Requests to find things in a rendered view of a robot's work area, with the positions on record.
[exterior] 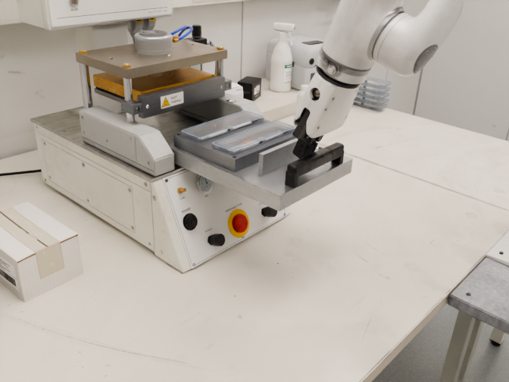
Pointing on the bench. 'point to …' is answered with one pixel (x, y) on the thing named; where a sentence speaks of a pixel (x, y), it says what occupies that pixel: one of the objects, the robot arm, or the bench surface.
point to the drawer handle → (300, 167)
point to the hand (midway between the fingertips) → (304, 148)
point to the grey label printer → (303, 64)
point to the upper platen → (108, 86)
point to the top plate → (151, 54)
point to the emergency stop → (239, 223)
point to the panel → (211, 215)
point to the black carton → (251, 87)
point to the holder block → (243, 160)
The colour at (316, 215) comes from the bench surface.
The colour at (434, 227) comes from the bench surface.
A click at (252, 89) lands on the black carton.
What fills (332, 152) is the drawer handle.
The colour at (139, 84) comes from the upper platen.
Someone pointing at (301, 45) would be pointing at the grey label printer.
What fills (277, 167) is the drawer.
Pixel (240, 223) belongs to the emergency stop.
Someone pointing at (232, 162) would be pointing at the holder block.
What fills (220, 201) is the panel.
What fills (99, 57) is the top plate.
